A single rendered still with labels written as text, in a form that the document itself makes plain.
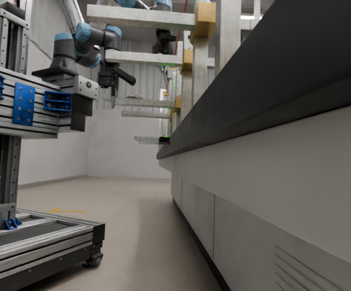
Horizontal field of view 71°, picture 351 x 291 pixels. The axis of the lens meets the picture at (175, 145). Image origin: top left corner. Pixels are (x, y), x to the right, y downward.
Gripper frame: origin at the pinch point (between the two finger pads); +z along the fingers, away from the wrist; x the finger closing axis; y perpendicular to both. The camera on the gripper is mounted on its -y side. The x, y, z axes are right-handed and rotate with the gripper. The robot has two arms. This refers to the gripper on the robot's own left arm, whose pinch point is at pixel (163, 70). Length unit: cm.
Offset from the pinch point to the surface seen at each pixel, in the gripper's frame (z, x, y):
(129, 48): -368, -174, 761
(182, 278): 101, -18, 8
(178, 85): 6.6, -7.0, -1.4
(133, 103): 17.2, 13.4, 2.0
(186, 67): 8.8, 2.5, -27.8
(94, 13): 7, 36, -43
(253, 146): 41, 21, -81
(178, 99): 15.1, -4.1, -8.1
